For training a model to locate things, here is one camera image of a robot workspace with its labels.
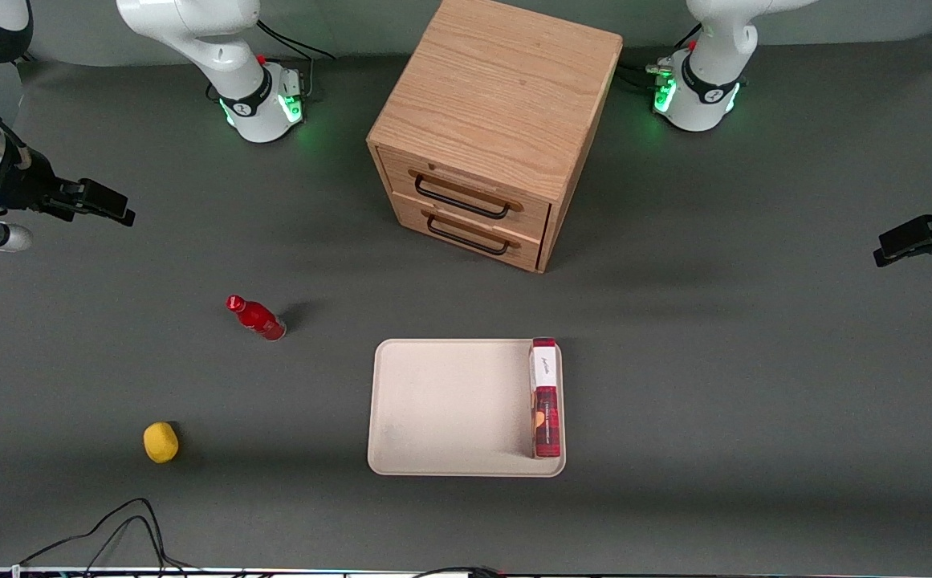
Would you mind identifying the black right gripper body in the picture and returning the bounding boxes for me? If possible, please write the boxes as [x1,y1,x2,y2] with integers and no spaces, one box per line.
[0,143,85,218]

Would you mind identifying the black metal drawer handle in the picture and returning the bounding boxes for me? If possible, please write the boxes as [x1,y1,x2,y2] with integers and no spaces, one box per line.
[413,170,524,221]
[425,210,523,257]

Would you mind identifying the wooden drawer front panel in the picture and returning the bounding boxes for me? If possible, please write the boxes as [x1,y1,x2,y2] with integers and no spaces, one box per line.
[389,193,548,274]

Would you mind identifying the oak wooden drawer cabinet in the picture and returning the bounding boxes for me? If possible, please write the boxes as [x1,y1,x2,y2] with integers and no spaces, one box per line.
[367,0,624,275]

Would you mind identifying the small red bottle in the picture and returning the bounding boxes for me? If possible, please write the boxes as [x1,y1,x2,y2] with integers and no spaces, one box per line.
[226,295,288,342]

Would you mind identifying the yellow lemon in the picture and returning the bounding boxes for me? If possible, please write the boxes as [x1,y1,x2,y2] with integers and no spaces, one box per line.
[143,421,180,465]

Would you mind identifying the red and white snack box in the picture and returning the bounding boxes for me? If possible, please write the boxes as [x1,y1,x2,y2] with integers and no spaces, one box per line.
[530,337,563,459]

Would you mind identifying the beige rectangular tray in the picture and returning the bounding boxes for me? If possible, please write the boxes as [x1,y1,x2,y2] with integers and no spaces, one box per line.
[367,338,567,478]

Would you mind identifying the black right arm base cable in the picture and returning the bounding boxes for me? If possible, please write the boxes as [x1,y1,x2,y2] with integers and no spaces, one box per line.
[257,20,336,104]

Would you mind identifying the black arm base cable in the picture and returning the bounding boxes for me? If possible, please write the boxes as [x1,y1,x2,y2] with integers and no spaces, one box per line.
[617,24,703,91]
[257,20,336,104]

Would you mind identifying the black cable pair on floor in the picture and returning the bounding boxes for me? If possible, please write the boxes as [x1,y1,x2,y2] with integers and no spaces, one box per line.
[20,498,201,576]

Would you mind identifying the black left arm base cable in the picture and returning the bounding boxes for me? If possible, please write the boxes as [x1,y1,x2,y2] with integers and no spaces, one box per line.
[617,24,703,91]

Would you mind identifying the short black edge cable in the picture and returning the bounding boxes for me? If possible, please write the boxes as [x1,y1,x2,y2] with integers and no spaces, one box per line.
[413,566,508,578]

